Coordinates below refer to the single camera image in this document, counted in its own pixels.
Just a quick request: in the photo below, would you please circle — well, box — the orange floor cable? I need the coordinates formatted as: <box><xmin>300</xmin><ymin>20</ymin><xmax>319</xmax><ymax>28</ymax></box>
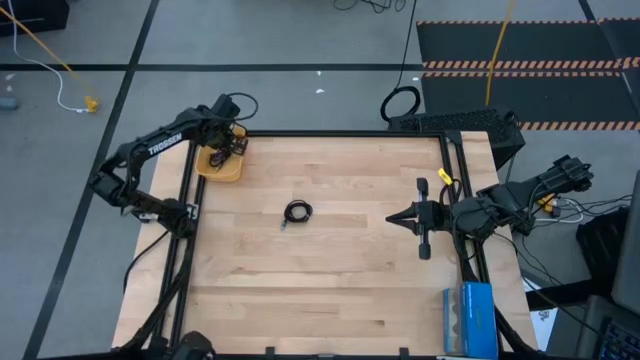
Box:
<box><xmin>0</xmin><ymin>5</ymin><xmax>99</xmax><ymax>101</ymax></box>

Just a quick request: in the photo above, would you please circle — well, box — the grey foam block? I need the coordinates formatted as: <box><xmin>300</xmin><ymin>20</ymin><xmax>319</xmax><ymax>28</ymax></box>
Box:
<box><xmin>442</xmin><ymin>287</ymin><xmax>462</xmax><ymax>356</ymax></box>

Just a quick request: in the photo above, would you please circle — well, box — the grey monitor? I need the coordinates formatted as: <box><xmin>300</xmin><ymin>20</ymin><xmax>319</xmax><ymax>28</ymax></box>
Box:
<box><xmin>610</xmin><ymin>169</ymin><xmax>640</xmax><ymax>316</ymax></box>

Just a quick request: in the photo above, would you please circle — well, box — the black hazard-striped floor mat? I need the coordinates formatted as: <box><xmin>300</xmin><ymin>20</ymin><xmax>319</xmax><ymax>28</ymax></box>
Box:
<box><xmin>416</xmin><ymin>17</ymin><xmax>640</xmax><ymax>132</ymax></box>

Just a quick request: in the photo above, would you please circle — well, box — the white paper sheet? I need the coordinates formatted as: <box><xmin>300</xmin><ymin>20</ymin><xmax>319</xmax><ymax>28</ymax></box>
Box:
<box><xmin>522</xmin><ymin>279</ymin><xmax>559</xmax><ymax>351</ymax></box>

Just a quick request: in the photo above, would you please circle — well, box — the black equipment case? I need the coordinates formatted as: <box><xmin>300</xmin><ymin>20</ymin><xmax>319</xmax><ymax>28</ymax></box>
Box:
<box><xmin>575</xmin><ymin>207</ymin><xmax>631</xmax><ymax>296</ymax></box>

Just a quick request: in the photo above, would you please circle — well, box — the yellow plastic bin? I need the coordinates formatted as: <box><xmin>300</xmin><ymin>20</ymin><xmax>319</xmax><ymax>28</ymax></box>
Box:
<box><xmin>194</xmin><ymin>124</ymin><xmax>249</xmax><ymax>184</ymax></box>

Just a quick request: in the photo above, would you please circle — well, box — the blue rectangular box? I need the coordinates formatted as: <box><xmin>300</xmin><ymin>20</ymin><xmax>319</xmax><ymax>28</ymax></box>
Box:
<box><xmin>459</xmin><ymin>281</ymin><xmax>500</xmax><ymax>360</ymax></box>

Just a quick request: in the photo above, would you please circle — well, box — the white cable bundle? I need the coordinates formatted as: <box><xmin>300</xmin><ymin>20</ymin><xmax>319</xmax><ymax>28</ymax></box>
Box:
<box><xmin>534</xmin><ymin>197</ymin><xmax>586</xmax><ymax>225</ymax></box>

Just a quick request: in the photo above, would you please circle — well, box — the black floor cable bundle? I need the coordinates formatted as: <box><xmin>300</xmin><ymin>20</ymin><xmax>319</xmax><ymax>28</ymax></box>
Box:
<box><xmin>332</xmin><ymin>0</ymin><xmax>407</xmax><ymax>15</ymax></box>

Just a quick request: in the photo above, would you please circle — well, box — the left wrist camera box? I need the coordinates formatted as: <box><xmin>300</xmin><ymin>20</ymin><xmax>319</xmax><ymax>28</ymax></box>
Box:
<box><xmin>212</xmin><ymin>93</ymin><xmax>241</xmax><ymax>121</ymax></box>

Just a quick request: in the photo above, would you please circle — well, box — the black hanging cable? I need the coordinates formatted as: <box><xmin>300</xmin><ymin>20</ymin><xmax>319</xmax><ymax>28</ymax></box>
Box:
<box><xmin>379</xmin><ymin>0</ymin><xmax>422</xmax><ymax>124</ymax></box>

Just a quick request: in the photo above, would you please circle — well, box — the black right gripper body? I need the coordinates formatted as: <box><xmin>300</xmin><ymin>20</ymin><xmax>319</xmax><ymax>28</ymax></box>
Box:
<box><xmin>408</xmin><ymin>177</ymin><xmax>455</xmax><ymax>261</ymax></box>

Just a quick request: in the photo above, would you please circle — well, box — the black left wrist camera cable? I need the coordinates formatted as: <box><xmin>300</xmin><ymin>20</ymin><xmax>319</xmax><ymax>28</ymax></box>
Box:
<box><xmin>227</xmin><ymin>92</ymin><xmax>260</xmax><ymax>122</ymax></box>

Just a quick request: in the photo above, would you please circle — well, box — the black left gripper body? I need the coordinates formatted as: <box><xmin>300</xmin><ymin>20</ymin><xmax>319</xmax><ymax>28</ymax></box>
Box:
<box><xmin>207</xmin><ymin>117</ymin><xmax>250</xmax><ymax>156</ymax></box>

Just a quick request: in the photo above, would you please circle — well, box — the black floor box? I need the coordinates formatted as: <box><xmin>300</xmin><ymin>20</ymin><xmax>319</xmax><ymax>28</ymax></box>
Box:
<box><xmin>0</xmin><ymin>0</ymin><xmax>70</xmax><ymax>37</ymax></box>

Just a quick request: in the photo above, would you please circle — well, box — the yellow hanging cable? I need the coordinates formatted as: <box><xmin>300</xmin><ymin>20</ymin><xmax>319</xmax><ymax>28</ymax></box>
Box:
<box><xmin>483</xmin><ymin>0</ymin><xmax>518</xmax><ymax>107</ymax></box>

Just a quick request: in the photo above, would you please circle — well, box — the black laptop keyboard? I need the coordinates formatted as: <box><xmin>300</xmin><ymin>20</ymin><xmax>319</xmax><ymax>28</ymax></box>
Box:
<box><xmin>579</xmin><ymin>294</ymin><xmax>640</xmax><ymax>360</ymax></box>

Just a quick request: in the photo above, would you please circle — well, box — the white floor cable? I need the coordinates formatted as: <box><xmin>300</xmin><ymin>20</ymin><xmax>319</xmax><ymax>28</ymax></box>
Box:
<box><xmin>7</xmin><ymin>0</ymin><xmax>89</xmax><ymax>114</ymax></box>

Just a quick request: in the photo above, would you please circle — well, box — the black USB-C cable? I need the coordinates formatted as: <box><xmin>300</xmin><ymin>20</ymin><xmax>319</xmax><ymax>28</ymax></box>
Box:
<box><xmin>280</xmin><ymin>199</ymin><xmax>315</xmax><ymax>232</ymax></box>
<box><xmin>208</xmin><ymin>148</ymin><xmax>232</xmax><ymax>170</ymax></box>

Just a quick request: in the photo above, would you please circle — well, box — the black aluminium table frame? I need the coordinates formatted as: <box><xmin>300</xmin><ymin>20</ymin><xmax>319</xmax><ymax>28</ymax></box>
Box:
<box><xmin>112</xmin><ymin>129</ymin><xmax>541</xmax><ymax>360</ymax></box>

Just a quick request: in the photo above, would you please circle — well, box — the black round mount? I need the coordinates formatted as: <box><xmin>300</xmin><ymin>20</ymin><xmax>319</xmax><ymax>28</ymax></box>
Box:
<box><xmin>172</xmin><ymin>330</ymin><xmax>217</xmax><ymax>360</ymax></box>

